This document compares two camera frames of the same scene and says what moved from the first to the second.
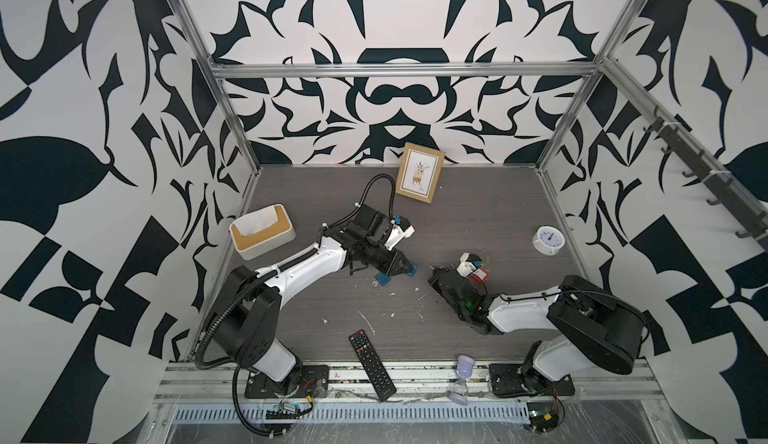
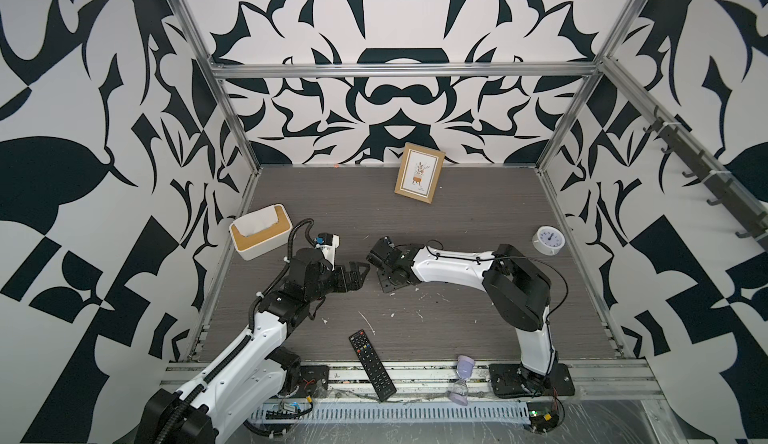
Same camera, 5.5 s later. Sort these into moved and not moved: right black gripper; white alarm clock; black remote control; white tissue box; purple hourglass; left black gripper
Moved: left black gripper; right black gripper
Not moved: white tissue box; black remote control; white alarm clock; purple hourglass
